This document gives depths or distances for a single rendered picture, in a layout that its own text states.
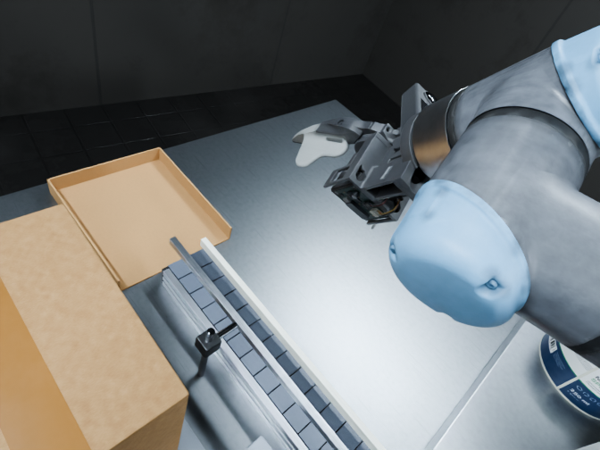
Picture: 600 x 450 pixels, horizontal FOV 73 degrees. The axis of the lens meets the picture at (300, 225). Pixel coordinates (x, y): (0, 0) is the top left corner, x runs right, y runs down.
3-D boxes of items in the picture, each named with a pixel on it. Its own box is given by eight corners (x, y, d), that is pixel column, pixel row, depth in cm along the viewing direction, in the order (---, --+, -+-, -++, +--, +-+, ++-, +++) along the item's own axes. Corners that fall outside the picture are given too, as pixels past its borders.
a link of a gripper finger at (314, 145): (264, 151, 48) (328, 167, 43) (290, 115, 50) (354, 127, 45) (274, 167, 51) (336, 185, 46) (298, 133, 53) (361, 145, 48)
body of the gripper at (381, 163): (317, 185, 44) (386, 161, 33) (354, 128, 47) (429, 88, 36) (366, 227, 47) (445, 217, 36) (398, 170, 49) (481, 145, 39)
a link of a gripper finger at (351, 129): (311, 121, 46) (380, 135, 41) (318, 112, 47) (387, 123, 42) (324, 150, 50) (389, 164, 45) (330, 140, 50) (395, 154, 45)
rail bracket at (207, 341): (232, 362, 74) (247, 318, 63) (197, 386, 70) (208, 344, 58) (221, 347, 76) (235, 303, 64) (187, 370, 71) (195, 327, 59)
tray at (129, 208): (229, 238, 93) (232, 227, 90) (119, 293, 77) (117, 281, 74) (159, 159, 104) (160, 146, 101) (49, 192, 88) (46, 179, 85)
